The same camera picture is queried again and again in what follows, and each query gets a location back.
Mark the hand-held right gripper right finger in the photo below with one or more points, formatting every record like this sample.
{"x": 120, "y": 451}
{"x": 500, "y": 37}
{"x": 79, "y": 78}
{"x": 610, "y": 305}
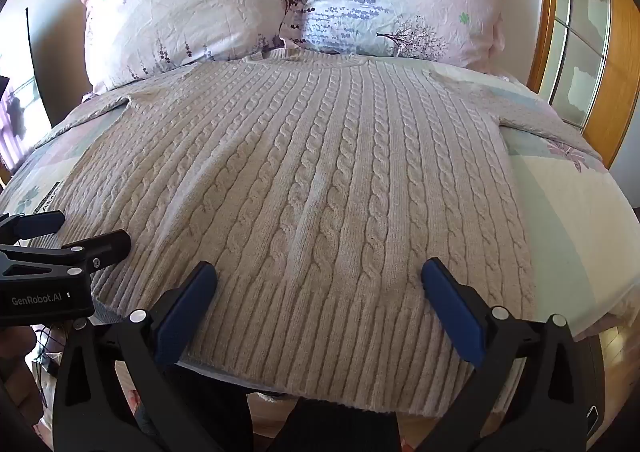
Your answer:
{"x": 452, "y": 312}

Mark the floral bed sheet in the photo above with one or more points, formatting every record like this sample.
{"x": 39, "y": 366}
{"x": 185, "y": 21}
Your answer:
{"x": 560, "y": 192}

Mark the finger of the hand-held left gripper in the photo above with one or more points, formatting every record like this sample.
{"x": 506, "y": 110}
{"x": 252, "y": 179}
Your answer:
{"x": 105, "y": 244}
{"x": 35, "y": 224}

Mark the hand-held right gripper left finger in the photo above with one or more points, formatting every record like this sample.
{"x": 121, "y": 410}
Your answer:
{"x": 182, "y": 312}

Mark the wooden headboard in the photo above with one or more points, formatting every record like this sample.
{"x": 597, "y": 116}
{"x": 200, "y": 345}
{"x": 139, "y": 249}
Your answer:
{"x": 542, "y": 7}

